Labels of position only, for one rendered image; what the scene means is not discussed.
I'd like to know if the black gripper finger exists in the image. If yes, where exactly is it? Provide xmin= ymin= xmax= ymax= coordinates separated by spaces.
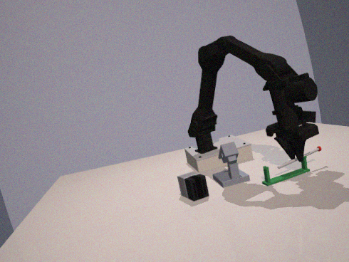
xmin=274 ymin=134 xmax=295 ymax=159
xmin=288 ymin=139 xmax=306 ymax=162

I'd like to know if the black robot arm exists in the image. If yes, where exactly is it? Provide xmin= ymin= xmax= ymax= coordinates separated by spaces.
xmin=188 ymin=36 xmax=318 ymax=154

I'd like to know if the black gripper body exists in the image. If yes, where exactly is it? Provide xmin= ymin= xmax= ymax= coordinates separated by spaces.
xmin=266 ymin=103 xmax=319 ymax=142

